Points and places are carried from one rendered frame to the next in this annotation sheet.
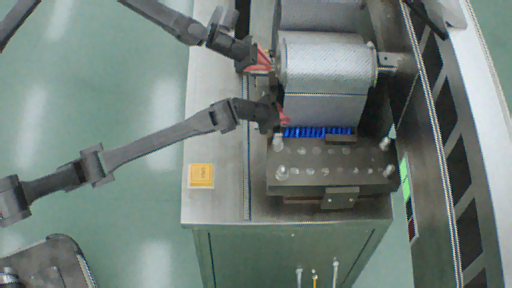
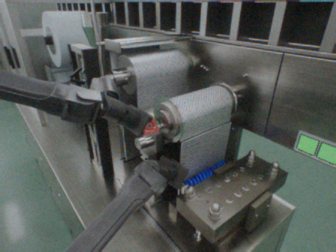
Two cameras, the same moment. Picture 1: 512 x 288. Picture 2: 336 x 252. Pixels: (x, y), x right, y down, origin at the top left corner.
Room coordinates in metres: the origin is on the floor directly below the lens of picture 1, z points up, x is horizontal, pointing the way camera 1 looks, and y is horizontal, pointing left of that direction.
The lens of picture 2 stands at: (0.49, 0.30, 1.57)
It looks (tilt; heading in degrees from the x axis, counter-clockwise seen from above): 29 degrees down; 327
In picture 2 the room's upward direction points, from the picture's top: straight up
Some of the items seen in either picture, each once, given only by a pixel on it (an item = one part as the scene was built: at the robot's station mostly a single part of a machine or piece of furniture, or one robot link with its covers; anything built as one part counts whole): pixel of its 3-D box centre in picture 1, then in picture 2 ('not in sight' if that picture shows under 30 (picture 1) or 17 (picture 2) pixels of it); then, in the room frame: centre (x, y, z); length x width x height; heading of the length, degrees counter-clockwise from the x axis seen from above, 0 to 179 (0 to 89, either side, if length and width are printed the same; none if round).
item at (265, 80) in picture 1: (264, 95); (151, 169); (1.06, -0.02, 1.05); 0.06 x 0.05 x 0.31; 94
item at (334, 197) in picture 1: (339, 198); (259, 211); (0.77, -0.26, 0.96); 0.10 x 0.03 x 0.11; 94
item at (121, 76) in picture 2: not in sight; (119, 77); (1.28, -0.02, 1.33); 0.06 x 0.06 x 0.06; 4
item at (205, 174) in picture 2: (319, 133); (206, 174); (0.96, -0.19, 1.03); 0.21 x 0.04 x 0.03; 94
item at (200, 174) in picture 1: (200, 174); not in sight; (0.85, 0.16, 0.91); 0.07 x 0.07 x 0.02; 4
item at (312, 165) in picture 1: (334, 165); (235, 190); (0.86, -0.23, 1.00); 0.40 x 0.16 x 0.06; 94
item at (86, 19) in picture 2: not in sight; (94, 19); (1.76, -0.11, 1.50); 0.14 x 0.14 x 0.06
